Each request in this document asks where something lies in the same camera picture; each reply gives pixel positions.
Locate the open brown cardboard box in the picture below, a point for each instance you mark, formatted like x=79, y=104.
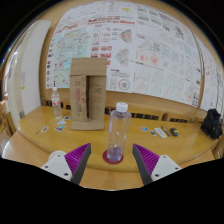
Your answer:
x=80, y=96

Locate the small printed card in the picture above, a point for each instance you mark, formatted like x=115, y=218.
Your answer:
x=143, y=129
x=44, y=129
x=60, y=128

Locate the small black oval device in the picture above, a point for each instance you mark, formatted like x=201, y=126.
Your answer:
x=174, y=132

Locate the small red-labelled water bottle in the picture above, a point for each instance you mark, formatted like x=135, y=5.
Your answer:
x=56, y=105

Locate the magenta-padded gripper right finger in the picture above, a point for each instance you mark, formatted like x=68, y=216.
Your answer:
x=163, y=168

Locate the white flat remote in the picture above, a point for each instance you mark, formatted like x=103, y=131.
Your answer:
x=160, y=132

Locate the printed poster wall display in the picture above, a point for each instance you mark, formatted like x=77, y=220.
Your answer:
x=211, y=83
x=140, y=46

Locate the flat round red coaster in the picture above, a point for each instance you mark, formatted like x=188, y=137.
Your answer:
x=107, y=159

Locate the wooden chair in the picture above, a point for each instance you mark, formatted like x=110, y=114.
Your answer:
x=6, y=120

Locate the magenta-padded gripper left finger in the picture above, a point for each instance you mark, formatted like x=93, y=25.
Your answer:
x=58, y=166

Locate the clear white-capped plastic bottle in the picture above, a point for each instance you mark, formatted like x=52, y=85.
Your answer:
x=118, y=133

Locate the white standing air conditioner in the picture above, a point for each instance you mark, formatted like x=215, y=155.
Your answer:
x=33, y=66

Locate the black bag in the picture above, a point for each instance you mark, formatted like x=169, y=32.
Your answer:
x=211, y=125

